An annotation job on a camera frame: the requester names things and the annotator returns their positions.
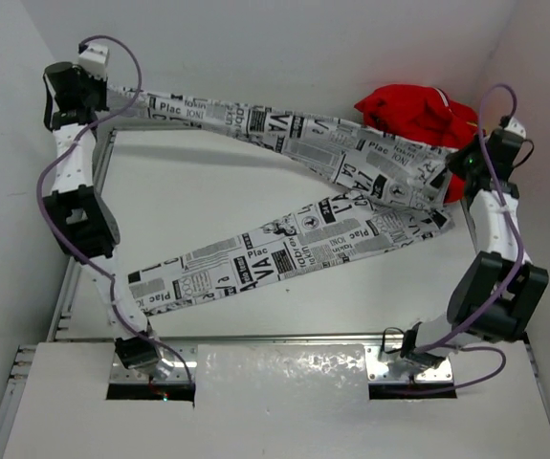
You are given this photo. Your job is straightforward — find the newspaper print trousers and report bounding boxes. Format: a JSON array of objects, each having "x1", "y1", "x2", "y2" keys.
[{"x1": 103, "y1": 88, "x2": 461, "y2": 320}]

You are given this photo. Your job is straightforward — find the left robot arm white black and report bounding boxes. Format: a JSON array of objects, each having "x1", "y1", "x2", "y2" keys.
[{"x1": 37, "y1": 62, "x2": 162, "y2": 373}]

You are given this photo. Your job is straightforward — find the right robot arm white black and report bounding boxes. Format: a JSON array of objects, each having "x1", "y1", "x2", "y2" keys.
[{"x1": 399, "y1": 122, "x2": 549, "y2": 370}]

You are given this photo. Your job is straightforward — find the red trousers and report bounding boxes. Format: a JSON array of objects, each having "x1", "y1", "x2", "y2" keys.
[{"x1": 353, "y1": 83, "x2": 481, "y2": 205}]

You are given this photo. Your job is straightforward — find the white front cover board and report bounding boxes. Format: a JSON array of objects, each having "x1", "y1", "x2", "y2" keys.
[{"x1": 5, "y1": 342, "x2": 550, "y2": 458}]

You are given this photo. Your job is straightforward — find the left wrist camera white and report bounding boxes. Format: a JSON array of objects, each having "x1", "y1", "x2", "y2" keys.
[{"x1": 77, "y1": 42, "x2": 110, "y2": 81}]

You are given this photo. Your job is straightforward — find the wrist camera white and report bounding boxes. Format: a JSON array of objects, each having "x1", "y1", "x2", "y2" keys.
[
  {"x1": 498, "y1": 115, "x2": 527, "y2": 142},
  {"x1": 77, "y1": 42, "x2": 110, "y2": 81}
]

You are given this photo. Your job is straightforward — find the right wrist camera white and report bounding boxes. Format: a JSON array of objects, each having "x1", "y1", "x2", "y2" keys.
[{"x1": 498, "y1": 115, "x2": 527, "y2": 142}]

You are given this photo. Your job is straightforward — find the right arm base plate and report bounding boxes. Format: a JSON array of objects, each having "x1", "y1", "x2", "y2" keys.
[{"x1": 364, "y1": 344, "x2": 453, "y2": 385}]

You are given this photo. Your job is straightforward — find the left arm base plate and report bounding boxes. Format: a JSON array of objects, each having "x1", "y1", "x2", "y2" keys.
[{"x1": 109, "y1": 343, "x2": 198, "y2": 385}]

